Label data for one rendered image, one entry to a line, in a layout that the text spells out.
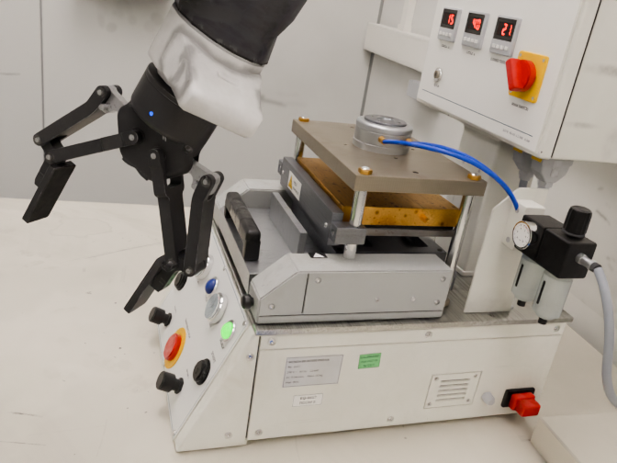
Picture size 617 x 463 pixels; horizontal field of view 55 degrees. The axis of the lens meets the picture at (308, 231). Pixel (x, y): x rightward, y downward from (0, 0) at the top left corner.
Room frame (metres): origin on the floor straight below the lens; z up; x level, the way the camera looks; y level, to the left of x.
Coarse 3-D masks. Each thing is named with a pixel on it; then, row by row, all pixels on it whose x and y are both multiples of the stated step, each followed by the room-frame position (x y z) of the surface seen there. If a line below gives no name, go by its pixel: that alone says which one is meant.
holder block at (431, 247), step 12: (300, 216) 0.83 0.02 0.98; (312, 228) 0.78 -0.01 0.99; (312, 240) 0.77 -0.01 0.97; (372, 240) 0.75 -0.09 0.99; (384, 240) 0.76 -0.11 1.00; (396, 240) 0.80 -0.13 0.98; (408, 240) 0.81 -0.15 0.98; (420, 240) 0.78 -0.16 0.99; (432, 240) 0.79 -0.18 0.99; (324, 252) 0.72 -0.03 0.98; (336, 252) 0.69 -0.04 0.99; (360, 252) 0.70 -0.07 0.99; (372, 252) 0.71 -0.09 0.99; (384, 252) 0.72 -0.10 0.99; (396, 252) 0.72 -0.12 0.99; (408, 252) 0.73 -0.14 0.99; (420, 252) 0.74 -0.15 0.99; (432, 252) 0.74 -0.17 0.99; (444, 252) 0.75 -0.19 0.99
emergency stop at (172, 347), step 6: (174, 336) 0.72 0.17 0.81; (180, 336) 0.72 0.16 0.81; (168, 342) 0.73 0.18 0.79; (174, 342) 0.71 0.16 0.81; (180, 342) 0.71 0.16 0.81; (168, 348) 0.72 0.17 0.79; (174, 348) 0.70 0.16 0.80; (168, 354) 0.70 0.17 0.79; (174, 354) 0.70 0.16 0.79; (168, 360) 0.71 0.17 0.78
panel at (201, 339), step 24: (216, 240) 0.83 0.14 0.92; (216, 264) 0.78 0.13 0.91; (192, 288) 0.79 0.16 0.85; (216, 288) 0.72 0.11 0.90; (168, 312) 0.82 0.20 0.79; (192, 312) 0.74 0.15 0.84; (240, 312) 0.63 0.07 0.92; (168, 336) 0.76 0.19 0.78; (192, 336) 0.70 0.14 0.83; (216, 336) 0.65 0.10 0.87; (240, 336) 0.60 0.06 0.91; (192, 360) 0.66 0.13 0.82; (216, 360) 0.61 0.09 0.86; (192, 384) 0.62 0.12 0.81; (168, 408) 0.63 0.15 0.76; (192, 408) 0.59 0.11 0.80
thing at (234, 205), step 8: (232, 192) 0.81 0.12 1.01; (232, 200) 0.78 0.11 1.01; (240, 200) 0.78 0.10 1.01; (224, 208) 0.81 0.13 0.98; (232, 208) 0.76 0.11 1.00; (240, 208) 0.75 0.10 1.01; (232, 216) 0.76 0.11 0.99; (240, 216) 0.73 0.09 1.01; (248, 216) 0.73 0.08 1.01; (240, 224) 0.71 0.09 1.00; (248, 224) 0.70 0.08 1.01; (240, 232) 0.71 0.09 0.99; (248, 232) 0.68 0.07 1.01; (256, 232) 0.68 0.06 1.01; (248, 240) 0.68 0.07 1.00; (256, 240) 0.68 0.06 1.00; (248, 248) 0.68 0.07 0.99; (256, 248) 0.68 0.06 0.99; (248, 256) 0.68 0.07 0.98; (256, 256) 0.68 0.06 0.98
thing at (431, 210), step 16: (304, 160) 0.87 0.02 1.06; (320, 160) 0.88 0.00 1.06; (320, 176) 0.80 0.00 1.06; (336, 176) 0.81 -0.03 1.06; (336, 192) 0.74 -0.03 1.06; (352, 192) 0.75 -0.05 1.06; (368, 192) 0.76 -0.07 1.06; (384, 192) 0.77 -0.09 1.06; (368, 208) 0.70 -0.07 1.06; (384, 208) 0.71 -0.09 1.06; (400, 208) 0.72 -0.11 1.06; (416, 208) 0.73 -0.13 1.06; (432, 208) 0.74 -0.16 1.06; (448, 208) 0.75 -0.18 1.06; (368, 224) 0.70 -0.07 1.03; (384, 224) 0.71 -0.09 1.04; (400, 224) 0.72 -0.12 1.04; (416, 224) 0.73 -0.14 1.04; (432, 224) 0.74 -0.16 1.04; (448, 224) 0.74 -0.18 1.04
